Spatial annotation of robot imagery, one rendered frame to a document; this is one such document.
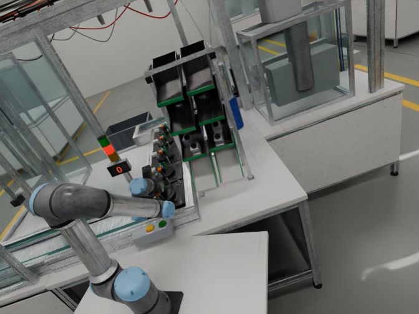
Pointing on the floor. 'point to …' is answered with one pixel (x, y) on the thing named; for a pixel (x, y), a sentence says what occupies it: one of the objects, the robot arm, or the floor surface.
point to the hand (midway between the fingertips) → (156, 182)
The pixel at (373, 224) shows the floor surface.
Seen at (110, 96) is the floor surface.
